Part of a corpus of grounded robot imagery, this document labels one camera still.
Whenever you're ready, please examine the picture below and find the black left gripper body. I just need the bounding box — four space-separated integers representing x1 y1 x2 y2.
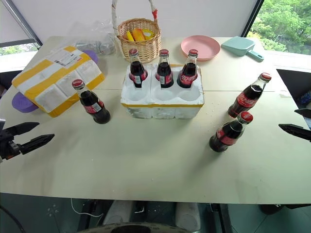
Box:
0 128 22 161

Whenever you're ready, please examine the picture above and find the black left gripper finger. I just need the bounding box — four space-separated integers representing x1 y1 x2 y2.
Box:
10 122 40 137
16 133 55 155

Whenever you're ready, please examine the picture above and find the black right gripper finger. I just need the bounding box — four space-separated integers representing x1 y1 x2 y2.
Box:
278 123 311 142
294 108 311 120

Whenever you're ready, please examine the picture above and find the white foam lid yellow tape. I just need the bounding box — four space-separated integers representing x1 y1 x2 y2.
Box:
11 46 106 119

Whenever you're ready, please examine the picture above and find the glass cola bottle red cap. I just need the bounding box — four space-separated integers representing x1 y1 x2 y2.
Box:
71 79 112 125
155 49 175 89
209 111 254 153
227 72 273 119
128 48 149 89
176 49 199 89

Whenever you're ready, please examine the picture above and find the white foam bottle holder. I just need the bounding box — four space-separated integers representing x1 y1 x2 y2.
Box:
120 63 205 120

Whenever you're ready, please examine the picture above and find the purple plastic plate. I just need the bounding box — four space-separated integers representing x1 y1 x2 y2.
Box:
11 93 40 114
81 49 99 66

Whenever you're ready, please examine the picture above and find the black chair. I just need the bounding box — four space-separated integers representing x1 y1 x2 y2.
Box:
0 70 22 98

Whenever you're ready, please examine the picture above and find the teal plastic scoop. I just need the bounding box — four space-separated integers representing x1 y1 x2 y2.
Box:
220 35 265 63

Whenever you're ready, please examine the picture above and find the clear plastic bag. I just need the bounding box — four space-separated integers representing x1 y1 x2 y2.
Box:
74 20 118 57

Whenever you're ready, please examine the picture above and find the pink plastic plate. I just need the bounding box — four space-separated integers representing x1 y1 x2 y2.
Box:
180 35 221 62

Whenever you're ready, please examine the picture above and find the orange toy food piece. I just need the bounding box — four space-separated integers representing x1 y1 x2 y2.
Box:
132 28 147 41

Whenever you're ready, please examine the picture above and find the black cable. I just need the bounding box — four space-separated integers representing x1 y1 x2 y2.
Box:
0 205 26 233

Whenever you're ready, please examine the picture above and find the white thin cable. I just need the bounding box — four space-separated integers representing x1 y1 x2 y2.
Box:
70 198 104 218

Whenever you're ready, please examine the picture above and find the black window frame post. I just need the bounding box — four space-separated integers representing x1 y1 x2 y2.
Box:
241 0 265 37
0 0 44 49

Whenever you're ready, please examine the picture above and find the wicker basket white handle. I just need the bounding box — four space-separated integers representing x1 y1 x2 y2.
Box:
111 0 163 65

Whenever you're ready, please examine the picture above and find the yellow ring-shaped toy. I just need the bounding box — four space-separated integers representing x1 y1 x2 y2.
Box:
141 28 156 39

